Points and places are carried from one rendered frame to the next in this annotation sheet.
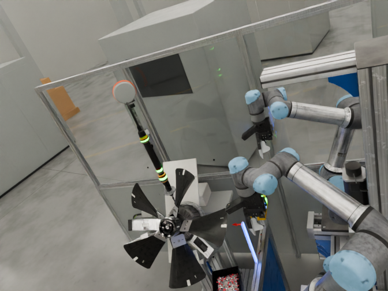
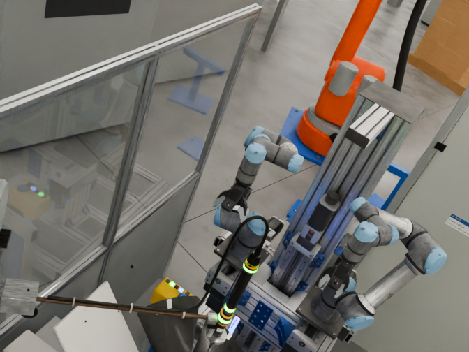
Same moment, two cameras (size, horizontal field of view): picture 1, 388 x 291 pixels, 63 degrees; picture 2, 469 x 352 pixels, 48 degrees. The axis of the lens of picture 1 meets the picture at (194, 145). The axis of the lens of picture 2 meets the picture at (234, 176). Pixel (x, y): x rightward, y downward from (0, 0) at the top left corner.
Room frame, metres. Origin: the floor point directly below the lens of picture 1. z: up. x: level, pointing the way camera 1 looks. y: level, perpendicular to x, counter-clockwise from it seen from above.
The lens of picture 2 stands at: (1.85, 1.28, 2.88)
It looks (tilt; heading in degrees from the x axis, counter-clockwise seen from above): 36 degrees down; 257
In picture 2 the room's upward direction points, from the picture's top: 22 degrees clockwise
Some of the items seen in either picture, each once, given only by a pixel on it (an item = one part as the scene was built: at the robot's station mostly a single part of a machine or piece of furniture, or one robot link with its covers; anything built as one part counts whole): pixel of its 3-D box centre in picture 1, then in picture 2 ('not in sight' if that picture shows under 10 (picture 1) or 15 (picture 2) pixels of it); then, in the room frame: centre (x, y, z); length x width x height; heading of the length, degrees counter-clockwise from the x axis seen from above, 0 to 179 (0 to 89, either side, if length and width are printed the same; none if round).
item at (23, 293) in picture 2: (145, 137); (17, 296); (2.09, 0.30, 1.54); 0.10 x 0.07 x 0.08; 7
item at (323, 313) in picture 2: not in sight; (329, 303); (0.81, -0.36, 1.09); 0.15 x 0.15 x 0.10
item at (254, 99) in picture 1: (254, 101); (253, 158); (1.44, -0.36, 1.78); 0.09 x 0.08 x 0.11; 75
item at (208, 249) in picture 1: (205, 243); not in sight; (1.47, 0.16, 0.98); 0.20 x 0.16 x 0.20; 152
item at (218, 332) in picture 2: (155, 162); (234, 297); (1.47, 0.22, 1.66); 0.04 x 0.04 x 0.46
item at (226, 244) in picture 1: (223, 239); not in sight; (2.01, 0.06, 0.42); 0.04 x 0.04 x 0.83; 62
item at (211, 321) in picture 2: (166, 183); (217, 326); (1.48, 0.22, 1.50); 0.09 x 0.07 x 0.10; 7
